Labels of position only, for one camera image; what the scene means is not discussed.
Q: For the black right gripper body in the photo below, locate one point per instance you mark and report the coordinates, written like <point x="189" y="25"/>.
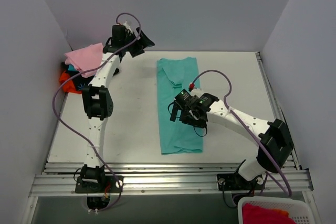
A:
<point x="181" y="109"/>

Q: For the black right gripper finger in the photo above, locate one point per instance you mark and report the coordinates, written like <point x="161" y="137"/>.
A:
<point x="174" y="111"/>
<point x="194" y="123"/>

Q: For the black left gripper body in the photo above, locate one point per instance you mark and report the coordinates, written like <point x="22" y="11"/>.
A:
<point x="137" y="46"/>

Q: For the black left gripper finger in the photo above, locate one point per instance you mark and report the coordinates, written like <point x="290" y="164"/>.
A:
<point x="143" y="41"/>
<point x="135" y="51"/>

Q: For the teal t shirt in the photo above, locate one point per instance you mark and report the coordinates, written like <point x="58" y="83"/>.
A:
<point x="172" y="77"/>

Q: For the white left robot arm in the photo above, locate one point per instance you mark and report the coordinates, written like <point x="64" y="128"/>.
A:
<point x="97" y="101"/>

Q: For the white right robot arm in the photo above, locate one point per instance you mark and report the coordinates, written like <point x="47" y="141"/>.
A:
<point x="273" y="139"/>

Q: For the pink folded t shirt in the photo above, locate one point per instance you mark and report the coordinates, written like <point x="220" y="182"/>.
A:
<point x="85" y="59"/>

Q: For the black folded patterned t shirt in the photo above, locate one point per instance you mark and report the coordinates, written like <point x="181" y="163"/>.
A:
<point x="71" y="68"/>

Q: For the orange folded t shirt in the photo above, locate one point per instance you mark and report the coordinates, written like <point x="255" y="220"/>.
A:
<point x="74" y="85"/>

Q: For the magenta t shirt in basket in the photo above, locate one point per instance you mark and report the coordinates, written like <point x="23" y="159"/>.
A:
<point x="256" y="214"/>

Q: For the orange garment in basket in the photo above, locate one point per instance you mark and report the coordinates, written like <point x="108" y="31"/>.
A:
<point x="280" y="213"/>

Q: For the white plastic laundry basket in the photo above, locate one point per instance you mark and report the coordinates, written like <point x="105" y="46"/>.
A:
<point x="297" y="210"/>

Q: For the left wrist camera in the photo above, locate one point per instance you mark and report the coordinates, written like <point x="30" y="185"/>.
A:
<point x="128" y="24"/>

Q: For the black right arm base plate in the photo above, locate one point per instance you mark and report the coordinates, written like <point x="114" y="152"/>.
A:
<point x="234" y="182"/>

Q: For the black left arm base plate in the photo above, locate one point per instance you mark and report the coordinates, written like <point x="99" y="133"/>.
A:
<point x="108" y="185"/>

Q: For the aluminium table frame rails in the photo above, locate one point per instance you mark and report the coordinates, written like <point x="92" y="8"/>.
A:
<point x="180" y="188"/>

